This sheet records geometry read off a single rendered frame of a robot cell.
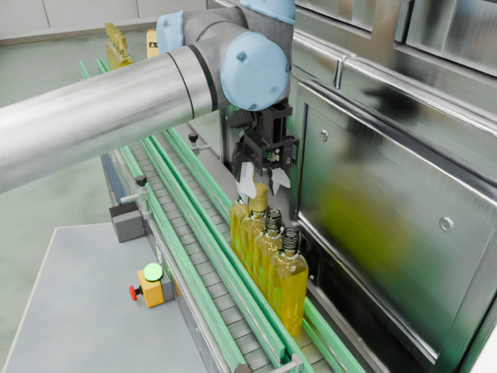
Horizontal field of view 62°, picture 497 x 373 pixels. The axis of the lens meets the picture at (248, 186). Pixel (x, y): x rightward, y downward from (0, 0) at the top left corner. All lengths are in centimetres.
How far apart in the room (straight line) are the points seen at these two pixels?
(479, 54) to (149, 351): 87
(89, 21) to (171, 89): 609
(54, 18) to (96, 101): 604
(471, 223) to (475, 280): 8
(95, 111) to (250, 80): 15
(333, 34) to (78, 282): 90
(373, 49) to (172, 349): 76
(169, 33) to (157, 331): 74
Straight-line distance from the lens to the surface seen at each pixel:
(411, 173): 64
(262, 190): 77
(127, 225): 128
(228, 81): 43
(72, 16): 647
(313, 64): 78
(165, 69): 43
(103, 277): 124
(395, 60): 66
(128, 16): 659
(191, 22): 56
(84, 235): 139
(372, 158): 69
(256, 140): 67
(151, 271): 107
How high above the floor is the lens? 161
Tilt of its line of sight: 35 degrees down
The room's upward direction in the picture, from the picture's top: straight up
